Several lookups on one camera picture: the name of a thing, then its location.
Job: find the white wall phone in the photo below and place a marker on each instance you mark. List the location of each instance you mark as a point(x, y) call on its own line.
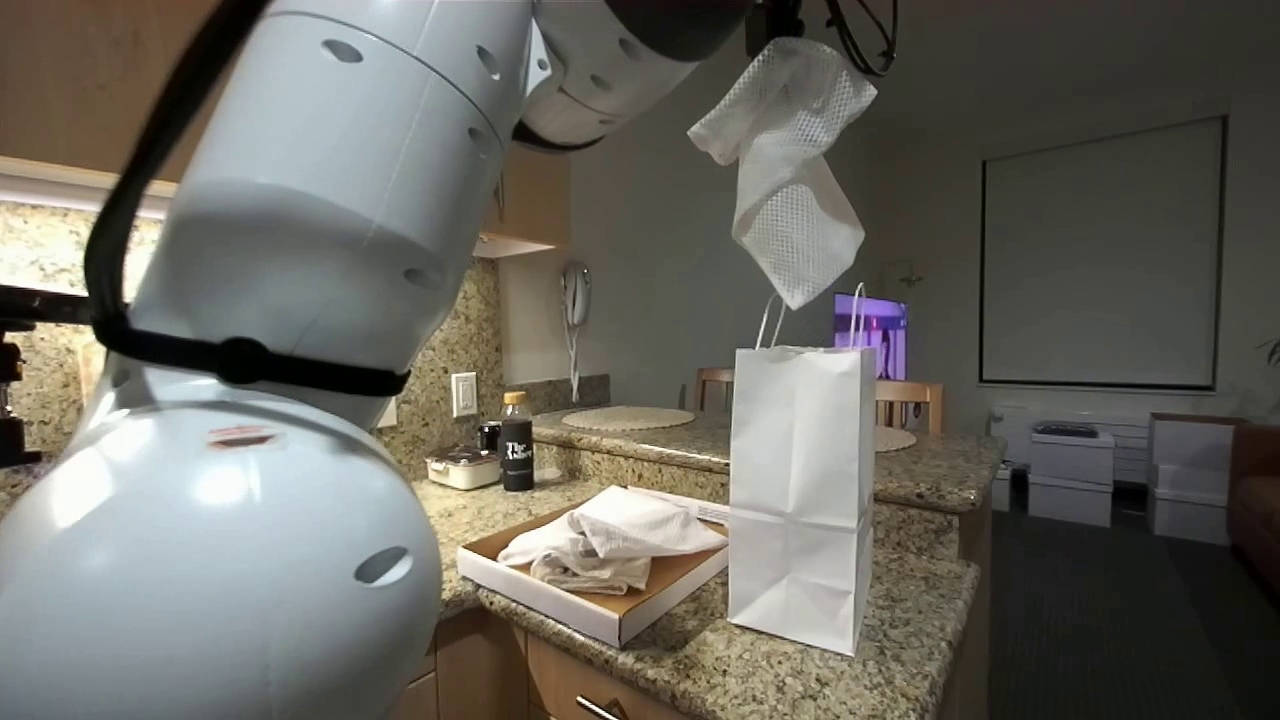
point(572, 302)

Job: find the wooden tray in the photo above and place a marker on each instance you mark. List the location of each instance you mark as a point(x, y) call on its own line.
point(606, 618)

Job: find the white paper bag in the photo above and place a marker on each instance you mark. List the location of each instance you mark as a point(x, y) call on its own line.
point(802, 534)

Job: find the white wall outlet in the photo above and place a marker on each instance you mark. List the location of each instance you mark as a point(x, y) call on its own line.
point(461, 395)

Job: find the brown sofa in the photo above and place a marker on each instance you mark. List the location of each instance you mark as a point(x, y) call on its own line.
point(1256, 514)

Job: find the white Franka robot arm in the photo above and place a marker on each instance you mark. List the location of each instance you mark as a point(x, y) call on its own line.
point(264, 574)

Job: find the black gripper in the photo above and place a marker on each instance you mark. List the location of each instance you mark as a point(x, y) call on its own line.
point(780, 24)

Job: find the wooden cabinet drawer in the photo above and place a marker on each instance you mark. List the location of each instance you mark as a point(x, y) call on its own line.
point(554, 678)

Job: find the dark bottle with label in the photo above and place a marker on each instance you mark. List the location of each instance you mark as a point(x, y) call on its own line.
point(518, 463)

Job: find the white storage box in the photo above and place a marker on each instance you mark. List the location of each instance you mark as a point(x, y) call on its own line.
point(1069, 458)
point(1192, 440)
point(1192, 504)
point(1069, 504)

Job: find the small white dish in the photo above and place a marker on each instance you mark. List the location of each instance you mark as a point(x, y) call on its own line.
point(466, 473)

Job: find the white projector screen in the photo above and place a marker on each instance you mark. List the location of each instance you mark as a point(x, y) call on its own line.
point(1104, 255)

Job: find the wooden dining chair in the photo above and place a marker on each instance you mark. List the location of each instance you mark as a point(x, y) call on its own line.
point(919, 406)
point(710, 384)

